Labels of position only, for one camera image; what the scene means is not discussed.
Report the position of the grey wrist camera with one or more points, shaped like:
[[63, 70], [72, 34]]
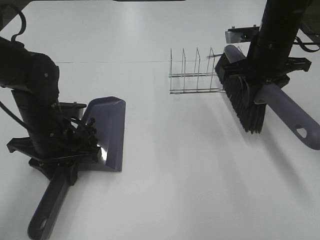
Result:
[[241, 35], [72, 109]]

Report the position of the chrome wire rack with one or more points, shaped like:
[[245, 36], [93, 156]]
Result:
[[197, 76]]

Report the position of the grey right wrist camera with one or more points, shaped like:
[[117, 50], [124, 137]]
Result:
[[241, 35]]

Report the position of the purple plastic dustpan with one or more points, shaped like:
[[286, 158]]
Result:
[[109, 114]]

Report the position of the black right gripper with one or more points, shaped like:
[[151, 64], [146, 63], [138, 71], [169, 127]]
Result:
[[253, 76]]

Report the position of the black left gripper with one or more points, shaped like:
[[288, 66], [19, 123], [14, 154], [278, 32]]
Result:
[[79, 153]]

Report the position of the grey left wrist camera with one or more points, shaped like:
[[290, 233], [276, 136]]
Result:
[[72, 109]]

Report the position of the purple brush black bristles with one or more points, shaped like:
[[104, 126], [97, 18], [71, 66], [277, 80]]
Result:
[[301, 124]]

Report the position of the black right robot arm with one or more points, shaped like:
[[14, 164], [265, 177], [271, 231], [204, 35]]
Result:
[[260, 55]]

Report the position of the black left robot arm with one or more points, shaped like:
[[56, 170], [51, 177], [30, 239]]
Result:
[[56, 138]]

